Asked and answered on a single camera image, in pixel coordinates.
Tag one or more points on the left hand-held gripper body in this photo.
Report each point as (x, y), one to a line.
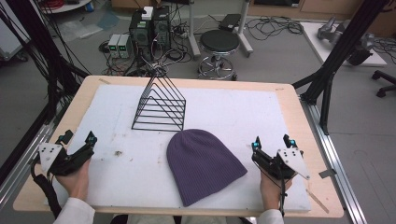
(59, 161)

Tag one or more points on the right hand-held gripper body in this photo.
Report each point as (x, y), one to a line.
(280, 165)

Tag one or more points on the purple knit beanie hat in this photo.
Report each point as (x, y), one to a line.
(202, 165)

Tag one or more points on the person's left hand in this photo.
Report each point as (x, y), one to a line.
(76, 182)

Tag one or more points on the person's right hand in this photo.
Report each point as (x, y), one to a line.
(271, 191)

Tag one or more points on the grey tape piece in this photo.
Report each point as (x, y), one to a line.
(327, 173)

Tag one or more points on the wooden stick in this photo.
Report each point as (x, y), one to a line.
(317, 201)

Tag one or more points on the white foam mat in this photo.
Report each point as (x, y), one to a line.
(218, 105)

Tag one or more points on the black metal stand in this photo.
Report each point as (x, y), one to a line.
(339, 53)
(53, 62)

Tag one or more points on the grey power supply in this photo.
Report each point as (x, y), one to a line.
(113, 45)
(125, 46)

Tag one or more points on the white platform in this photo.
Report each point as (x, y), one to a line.
(314, 40)

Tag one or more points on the black round stool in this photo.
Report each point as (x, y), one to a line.
(219, 42)

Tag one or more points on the black office chair base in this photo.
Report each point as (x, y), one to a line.
(384, 82)

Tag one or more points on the black computer tower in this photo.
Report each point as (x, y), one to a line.
(140, 37)
(162, 28)

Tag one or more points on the black flat box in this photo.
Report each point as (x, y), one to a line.
(229, 22)

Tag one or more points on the white box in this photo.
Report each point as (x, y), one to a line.
(147, 13)

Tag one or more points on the aluminium rail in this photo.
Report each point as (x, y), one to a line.
(336, 161)
(21, 168)

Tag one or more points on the white stand frame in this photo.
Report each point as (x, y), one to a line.
(193, 37)

